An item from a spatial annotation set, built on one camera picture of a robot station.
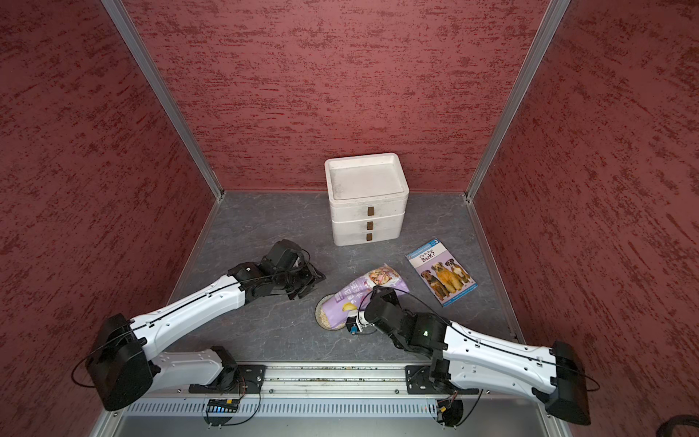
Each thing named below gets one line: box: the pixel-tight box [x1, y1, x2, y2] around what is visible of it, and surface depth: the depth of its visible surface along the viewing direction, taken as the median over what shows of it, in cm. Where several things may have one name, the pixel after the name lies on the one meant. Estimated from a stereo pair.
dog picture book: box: [405, 237, 478, 307], surface depth 97 cm
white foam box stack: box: [324, 152, 410, 247], surface depth 94 cm
